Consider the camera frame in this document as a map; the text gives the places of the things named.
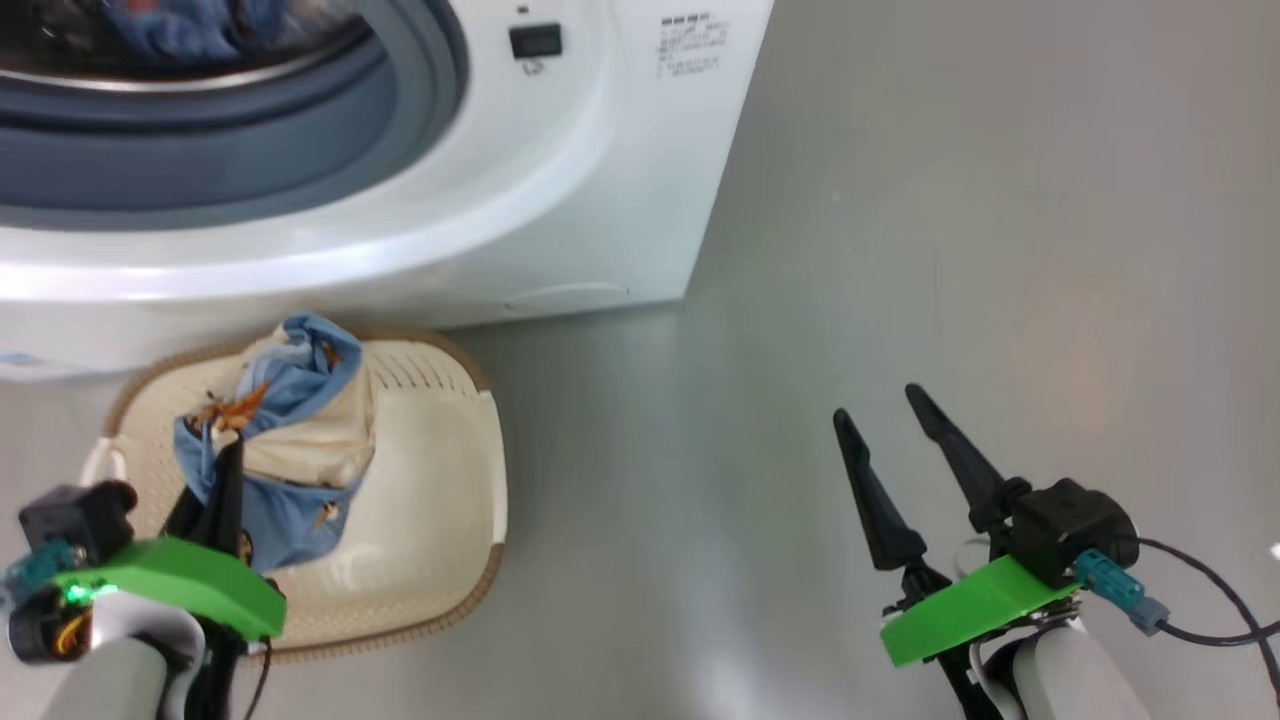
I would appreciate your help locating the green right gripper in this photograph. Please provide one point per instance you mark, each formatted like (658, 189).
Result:
(960, 610)

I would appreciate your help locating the cream garment with blue trim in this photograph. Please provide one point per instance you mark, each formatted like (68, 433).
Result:
(310, 440)

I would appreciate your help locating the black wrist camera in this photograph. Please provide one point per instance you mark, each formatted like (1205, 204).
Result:
(75, 515)
(1070, 525)

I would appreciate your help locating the cream perforated laundry basket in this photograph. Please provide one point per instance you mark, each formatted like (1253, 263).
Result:
(430, 500)

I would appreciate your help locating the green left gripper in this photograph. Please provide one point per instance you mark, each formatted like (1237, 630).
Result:
(190, 575)

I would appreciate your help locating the teal right camera connector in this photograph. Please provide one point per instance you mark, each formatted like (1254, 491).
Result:
(1110, 582)

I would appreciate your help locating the teal left camera connector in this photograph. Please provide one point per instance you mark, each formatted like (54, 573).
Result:
(40, 565)

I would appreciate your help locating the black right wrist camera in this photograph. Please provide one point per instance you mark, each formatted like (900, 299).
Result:
(1070, 525)

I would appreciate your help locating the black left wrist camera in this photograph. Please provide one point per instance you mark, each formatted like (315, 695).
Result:
(75, 515)

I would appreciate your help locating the white front-loading washing machine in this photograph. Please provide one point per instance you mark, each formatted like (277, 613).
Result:
(600, 180)

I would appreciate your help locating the teal camera connector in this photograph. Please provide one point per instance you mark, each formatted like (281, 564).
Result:
(40, 565)
(1110, 582)

